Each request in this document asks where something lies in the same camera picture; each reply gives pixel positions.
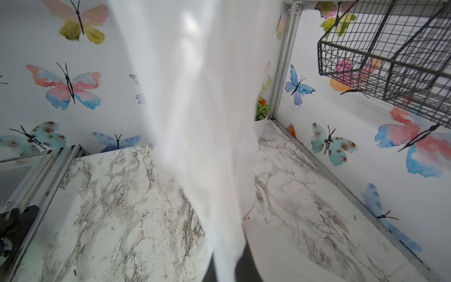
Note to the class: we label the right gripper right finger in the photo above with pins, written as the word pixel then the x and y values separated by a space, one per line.
pixel 246 269

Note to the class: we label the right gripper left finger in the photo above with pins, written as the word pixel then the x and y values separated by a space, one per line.
pixel 210 275

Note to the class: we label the white printed plastic bag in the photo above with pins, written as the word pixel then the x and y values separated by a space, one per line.
pixel 200 65

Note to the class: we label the potted flower plant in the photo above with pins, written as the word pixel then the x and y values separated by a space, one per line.
pixel 263 109

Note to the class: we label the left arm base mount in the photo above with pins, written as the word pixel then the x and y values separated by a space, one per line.
pixel 15 226

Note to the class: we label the black wire basket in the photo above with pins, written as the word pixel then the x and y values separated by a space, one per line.
pixel 395 51

